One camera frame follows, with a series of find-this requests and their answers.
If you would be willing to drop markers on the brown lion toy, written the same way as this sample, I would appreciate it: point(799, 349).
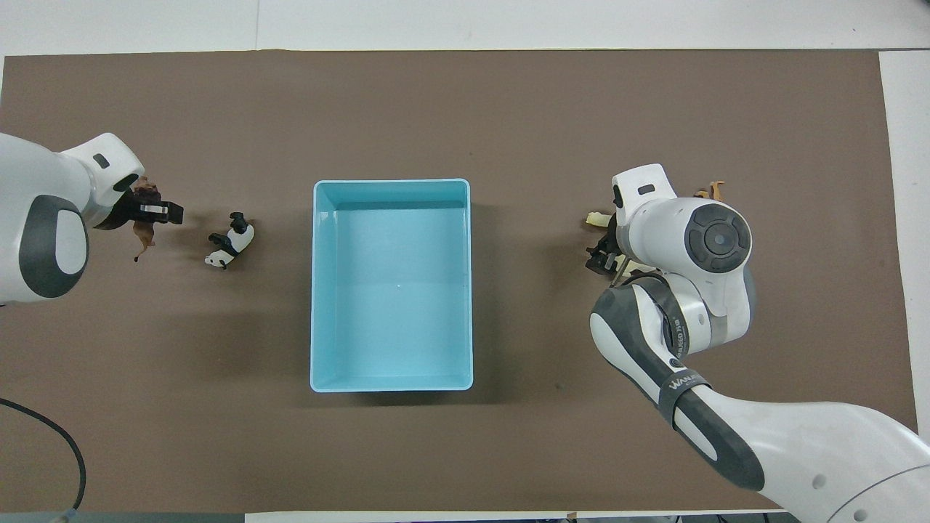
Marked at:
point(145, 236)

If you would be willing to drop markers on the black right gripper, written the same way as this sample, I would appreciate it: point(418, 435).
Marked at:
point(612, 243)

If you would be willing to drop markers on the orange striped tiger toy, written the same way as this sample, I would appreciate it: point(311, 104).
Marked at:
point(716, 190)

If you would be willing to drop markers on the cream horse toy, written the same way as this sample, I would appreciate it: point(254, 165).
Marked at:
point(597, 218)

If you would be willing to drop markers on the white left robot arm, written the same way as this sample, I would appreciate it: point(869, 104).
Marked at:
point(43, 218)

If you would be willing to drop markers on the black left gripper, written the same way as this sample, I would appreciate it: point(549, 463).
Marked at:
point(116, 214)

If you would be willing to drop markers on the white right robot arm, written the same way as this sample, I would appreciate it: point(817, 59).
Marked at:
point(726, 327)

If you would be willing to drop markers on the brown paper table mat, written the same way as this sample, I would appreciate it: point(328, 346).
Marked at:
point(508, 109)

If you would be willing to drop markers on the black and white panda toy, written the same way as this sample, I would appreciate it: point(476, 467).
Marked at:
point(234, 242)

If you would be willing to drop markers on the light blue plastic storage box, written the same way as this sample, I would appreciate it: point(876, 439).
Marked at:
point(392, 290)

